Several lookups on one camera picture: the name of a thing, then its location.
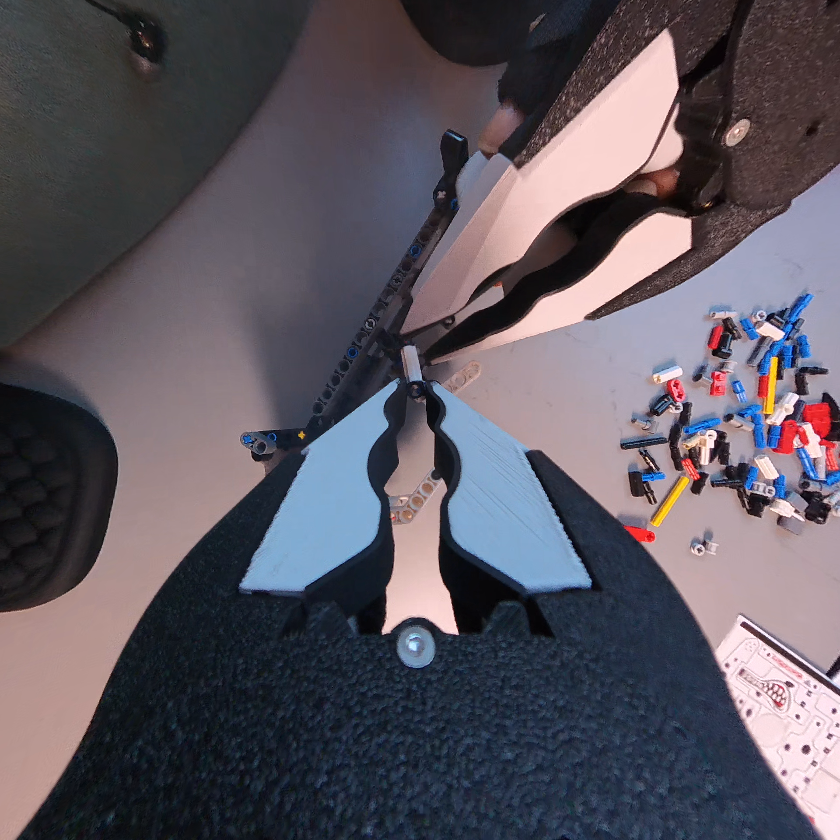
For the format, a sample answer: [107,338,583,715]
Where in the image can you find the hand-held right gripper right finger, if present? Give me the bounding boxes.
[425,382,593,634]

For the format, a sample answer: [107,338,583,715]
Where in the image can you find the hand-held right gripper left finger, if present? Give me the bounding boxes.
[239,379,403,634]

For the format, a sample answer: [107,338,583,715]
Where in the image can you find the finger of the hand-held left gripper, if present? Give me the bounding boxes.
[427,209,697,366]
[402,29,680,337]

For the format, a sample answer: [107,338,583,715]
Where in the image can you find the black building-brick model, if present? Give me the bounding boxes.
[239,130,483,526]

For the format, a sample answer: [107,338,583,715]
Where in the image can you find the grey desk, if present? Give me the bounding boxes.
[0,0,840,840]

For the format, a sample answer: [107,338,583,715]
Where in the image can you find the person's left hand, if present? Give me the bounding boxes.
[478,0,624,156]

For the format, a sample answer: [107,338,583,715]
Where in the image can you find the dark rounded object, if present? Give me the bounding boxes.
[400,0,546,67]

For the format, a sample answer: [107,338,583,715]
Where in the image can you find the pile of small building pieces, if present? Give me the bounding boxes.
[620,292,840,557]

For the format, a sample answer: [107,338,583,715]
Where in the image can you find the white sticker sheet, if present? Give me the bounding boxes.
[715,613,840,831]

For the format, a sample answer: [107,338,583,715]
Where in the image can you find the black earphone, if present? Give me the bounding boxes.
[85,0,168,76]

